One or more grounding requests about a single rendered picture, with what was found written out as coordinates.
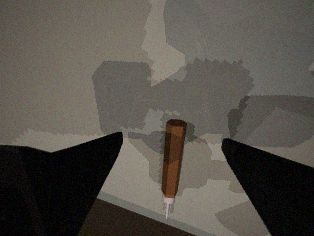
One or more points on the brown-handled awl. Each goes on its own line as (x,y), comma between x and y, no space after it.
(173,152)

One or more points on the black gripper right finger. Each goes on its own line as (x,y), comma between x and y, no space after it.
(281,190)

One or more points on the orange rectangular panel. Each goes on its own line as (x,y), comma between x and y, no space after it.
(106,219)

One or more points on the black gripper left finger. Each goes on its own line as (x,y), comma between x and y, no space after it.
(59,187)

